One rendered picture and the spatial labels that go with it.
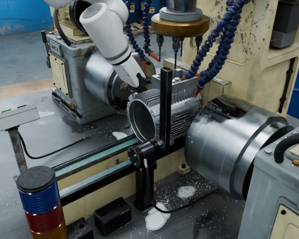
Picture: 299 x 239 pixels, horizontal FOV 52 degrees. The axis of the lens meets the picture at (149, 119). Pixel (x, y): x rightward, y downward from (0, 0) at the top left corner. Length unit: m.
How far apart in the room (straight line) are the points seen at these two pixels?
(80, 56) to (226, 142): 0.76
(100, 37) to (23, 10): 5.55
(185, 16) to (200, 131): 0.33
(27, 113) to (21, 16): 5.41
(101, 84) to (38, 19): 5.34
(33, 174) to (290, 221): 0.49
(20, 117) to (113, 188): 0.37
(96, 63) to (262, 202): 0.80
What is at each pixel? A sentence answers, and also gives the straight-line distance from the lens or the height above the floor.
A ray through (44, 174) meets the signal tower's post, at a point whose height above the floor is 1.22.
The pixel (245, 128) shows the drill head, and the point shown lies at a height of 1.15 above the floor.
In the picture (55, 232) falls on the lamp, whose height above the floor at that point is 1.11.
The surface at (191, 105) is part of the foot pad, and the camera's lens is 1.01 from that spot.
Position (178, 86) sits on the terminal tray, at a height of 1.13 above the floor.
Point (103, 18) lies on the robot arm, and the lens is 0.85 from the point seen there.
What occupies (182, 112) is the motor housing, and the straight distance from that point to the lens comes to 1.00.
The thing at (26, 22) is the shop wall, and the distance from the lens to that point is 6.44.
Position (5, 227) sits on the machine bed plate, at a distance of 1.06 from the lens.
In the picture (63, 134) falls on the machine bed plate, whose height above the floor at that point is 0.80.
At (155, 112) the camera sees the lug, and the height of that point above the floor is 1.08.
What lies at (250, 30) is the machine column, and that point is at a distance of 1.05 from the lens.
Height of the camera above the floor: 1.54
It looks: 31 degrees down
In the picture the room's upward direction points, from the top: straight up
